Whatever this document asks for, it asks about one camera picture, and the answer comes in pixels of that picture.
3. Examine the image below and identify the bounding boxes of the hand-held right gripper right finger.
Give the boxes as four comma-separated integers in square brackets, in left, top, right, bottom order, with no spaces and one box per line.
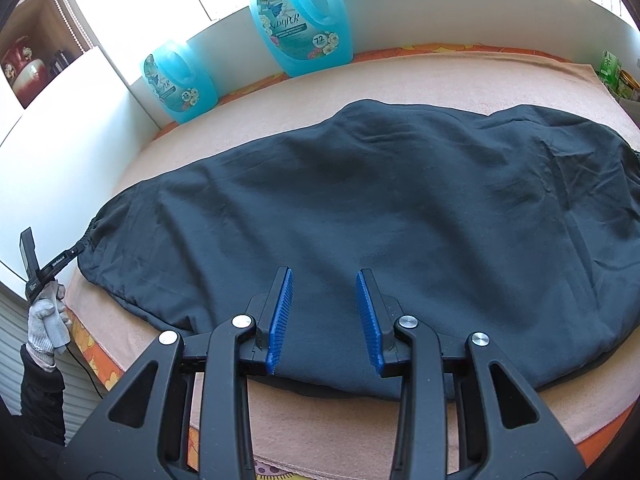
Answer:
[355,269,586,480]

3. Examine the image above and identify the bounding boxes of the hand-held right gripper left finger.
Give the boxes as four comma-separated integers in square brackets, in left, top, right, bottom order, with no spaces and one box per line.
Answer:
[57,266,293,480]

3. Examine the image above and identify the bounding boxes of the black pants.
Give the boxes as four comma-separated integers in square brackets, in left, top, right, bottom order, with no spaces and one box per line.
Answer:
[80,100,640,403]

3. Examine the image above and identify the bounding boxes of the person's left forearm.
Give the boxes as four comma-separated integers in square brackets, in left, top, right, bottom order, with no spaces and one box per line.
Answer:
[19,345,68,446]

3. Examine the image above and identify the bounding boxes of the person's left hand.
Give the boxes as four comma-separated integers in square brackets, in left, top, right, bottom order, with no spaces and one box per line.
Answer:
[25,282,68,368]

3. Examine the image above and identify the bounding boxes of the orange floral bed sheet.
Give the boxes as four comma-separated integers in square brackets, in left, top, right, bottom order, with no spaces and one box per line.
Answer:
[67,42,640,480]

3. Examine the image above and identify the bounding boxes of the red pot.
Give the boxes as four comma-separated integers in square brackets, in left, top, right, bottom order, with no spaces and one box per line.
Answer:
[2,35,51,103]

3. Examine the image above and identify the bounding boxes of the small blue detergent bottle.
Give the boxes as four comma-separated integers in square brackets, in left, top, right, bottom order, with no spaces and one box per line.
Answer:
[141,39,219,123]

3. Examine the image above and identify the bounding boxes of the wooden shelf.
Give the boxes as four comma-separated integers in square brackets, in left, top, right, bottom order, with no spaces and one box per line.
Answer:
[0,0,101,111]

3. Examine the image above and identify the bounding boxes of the large blue detergent jug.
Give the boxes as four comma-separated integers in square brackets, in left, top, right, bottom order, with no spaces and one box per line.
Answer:
[249,0,355,78]

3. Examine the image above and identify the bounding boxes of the green tea box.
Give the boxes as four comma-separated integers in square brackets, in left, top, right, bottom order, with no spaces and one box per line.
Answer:
[597,50,623,86]

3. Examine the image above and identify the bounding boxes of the black cable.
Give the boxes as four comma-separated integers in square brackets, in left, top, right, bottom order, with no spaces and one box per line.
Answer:
[62,347,106,391]

